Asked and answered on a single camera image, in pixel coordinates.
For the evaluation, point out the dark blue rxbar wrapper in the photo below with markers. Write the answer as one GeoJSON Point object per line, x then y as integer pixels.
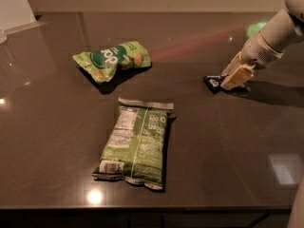
{"type": "Point", "coordinates": [214, 82]}

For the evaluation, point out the green pop snack bag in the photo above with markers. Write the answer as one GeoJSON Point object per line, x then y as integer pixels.
{"type": "Point", "coordinates": [102, 65]}

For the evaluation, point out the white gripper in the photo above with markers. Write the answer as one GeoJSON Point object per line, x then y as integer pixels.
{"type": "Point", "coordinates": [257, 55]}

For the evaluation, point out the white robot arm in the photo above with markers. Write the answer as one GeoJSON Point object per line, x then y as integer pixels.
{"type": "Point", "coordinates": [286, 27]}

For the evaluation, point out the green rice chip bag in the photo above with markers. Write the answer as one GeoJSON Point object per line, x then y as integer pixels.
{"type": "Point", "coordinates": [134, 149]}

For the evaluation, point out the white object at left edge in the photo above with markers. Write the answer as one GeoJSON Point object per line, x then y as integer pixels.
{"type": "Point", "coordinates": [15, 15]}

